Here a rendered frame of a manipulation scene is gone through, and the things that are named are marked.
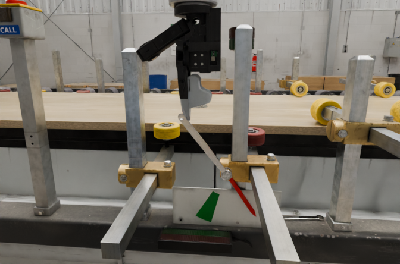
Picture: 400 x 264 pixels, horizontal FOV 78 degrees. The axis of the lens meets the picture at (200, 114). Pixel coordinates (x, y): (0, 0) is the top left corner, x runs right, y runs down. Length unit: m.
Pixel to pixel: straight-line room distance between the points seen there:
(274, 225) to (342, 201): 0.31
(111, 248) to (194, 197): 0.26
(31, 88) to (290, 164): 0.76
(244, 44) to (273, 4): 7.44
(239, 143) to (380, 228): 0.41
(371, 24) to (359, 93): 8.17
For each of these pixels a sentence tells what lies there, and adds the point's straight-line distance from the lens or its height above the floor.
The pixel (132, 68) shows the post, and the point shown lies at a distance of 0.58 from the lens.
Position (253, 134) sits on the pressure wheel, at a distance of 0.68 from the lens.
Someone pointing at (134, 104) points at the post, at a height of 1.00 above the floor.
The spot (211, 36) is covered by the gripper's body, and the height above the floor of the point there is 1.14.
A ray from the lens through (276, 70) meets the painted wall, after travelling 7.86.
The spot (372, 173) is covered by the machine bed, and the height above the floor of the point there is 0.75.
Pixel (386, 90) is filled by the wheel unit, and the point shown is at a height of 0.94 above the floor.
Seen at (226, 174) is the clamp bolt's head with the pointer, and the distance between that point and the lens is 0.58.
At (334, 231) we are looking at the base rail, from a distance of 0.73.
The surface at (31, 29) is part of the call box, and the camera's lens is 0.70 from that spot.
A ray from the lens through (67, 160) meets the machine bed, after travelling 0.99.
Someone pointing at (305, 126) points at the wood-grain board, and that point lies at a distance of 0.84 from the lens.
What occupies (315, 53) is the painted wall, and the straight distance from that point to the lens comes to 8.15.
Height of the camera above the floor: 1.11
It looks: 13 degrees down
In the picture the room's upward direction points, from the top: straight up
